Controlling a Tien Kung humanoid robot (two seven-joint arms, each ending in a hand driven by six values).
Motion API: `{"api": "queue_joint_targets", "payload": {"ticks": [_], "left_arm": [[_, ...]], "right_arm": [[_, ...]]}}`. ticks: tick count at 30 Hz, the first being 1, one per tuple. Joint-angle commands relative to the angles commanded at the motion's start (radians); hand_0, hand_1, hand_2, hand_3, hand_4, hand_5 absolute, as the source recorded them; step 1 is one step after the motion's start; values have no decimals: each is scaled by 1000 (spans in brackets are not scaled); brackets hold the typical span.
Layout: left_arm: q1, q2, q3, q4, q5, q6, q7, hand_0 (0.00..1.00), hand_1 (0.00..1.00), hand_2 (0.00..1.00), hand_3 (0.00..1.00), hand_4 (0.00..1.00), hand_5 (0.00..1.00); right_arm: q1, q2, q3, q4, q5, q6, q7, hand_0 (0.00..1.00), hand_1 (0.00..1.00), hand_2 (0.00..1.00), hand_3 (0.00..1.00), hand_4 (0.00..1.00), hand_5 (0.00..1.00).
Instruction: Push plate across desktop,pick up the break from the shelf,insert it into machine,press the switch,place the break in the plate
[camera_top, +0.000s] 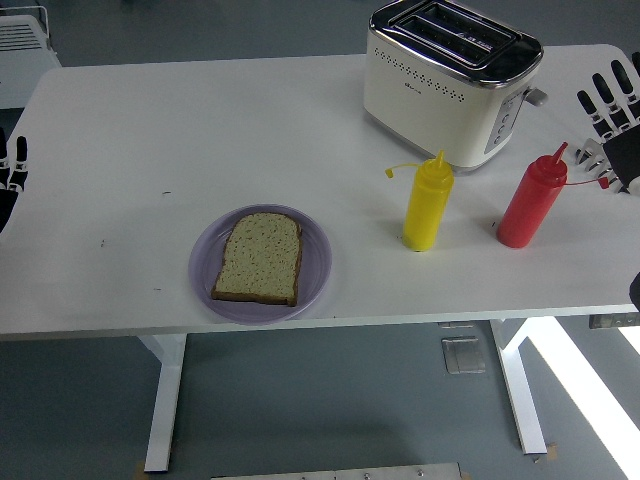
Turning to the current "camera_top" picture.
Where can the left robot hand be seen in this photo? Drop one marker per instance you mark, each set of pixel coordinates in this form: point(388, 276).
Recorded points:
point(7, 195)

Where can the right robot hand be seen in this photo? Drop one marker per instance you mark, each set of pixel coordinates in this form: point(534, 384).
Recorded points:
point(625, 155)

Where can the cream and chrome toaster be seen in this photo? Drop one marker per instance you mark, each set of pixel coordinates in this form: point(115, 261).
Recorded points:
point(425, 100)

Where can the brown-crusted bread slice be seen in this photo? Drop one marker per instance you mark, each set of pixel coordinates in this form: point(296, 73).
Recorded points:
point(260, 260)

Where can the purple round plate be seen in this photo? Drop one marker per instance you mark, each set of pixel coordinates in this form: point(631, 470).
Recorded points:
point(315, 260)

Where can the silver metal toast rack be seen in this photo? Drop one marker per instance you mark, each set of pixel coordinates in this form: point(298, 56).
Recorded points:
point(592, 157)

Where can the red squeeze bottle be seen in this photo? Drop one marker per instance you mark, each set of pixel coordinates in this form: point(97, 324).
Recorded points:
point(530, 205)

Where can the white slatted cart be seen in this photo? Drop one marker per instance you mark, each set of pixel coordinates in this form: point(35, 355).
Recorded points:
point(25, 65)

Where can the grey table control panel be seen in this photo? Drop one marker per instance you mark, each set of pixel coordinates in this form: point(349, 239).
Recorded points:
point(615, 321)

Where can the yellow squeeze bottle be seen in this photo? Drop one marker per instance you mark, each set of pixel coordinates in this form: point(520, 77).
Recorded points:
point(425, 210)

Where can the metal floor outlet cover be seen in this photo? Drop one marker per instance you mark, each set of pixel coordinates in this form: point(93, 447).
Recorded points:
point(464, 355)

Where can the white table leg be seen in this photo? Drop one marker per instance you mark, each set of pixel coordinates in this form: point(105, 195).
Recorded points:
point(520, 400)
point(167, 400)

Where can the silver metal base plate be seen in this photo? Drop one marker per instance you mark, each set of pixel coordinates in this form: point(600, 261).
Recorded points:
point(335, 472)

